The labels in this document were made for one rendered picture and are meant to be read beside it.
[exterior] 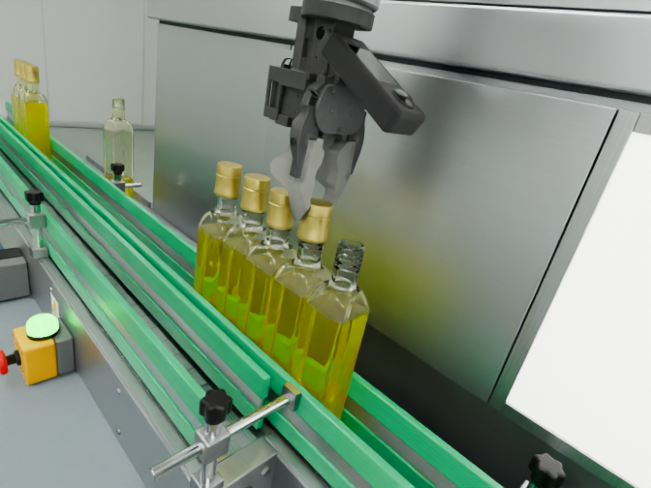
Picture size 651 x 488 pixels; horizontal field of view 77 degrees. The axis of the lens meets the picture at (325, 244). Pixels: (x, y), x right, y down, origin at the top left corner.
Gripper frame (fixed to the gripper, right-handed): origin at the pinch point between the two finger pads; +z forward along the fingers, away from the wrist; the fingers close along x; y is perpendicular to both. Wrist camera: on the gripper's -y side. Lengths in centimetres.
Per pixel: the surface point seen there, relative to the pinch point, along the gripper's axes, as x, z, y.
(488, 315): -12.1, 7.5, -18.0
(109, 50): -197, 12, 590
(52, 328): 18, 32, 36
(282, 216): 1.0, 2.3, 4.4
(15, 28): -96, 5, 590
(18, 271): 17, 34, 62
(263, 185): 0.0, 0.3, 9.8
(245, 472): 10.5, 27.5, -6.4
